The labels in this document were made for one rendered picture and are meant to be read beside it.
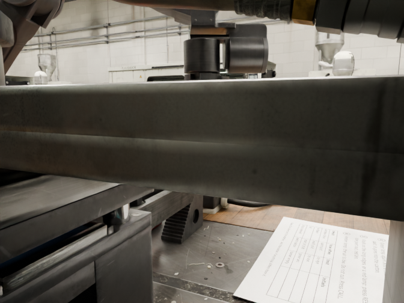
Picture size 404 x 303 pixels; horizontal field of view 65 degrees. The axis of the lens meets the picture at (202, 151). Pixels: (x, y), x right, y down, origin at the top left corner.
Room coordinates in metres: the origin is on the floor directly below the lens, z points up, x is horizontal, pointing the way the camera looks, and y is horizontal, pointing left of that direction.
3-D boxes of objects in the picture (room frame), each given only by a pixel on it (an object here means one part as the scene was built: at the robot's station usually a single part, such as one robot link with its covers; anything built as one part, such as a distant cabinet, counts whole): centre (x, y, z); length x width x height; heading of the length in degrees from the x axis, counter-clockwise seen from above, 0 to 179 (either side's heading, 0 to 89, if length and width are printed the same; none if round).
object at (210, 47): (0.51, -0.01, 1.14); 0.07 x 0.06 x 0.07; 93
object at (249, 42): (0.52, -0.04, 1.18); 0.12 x 0.09 x 0.12; 93
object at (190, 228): (0.40, 0.03, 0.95); 0.06 x 0.03 x 0.09; 156
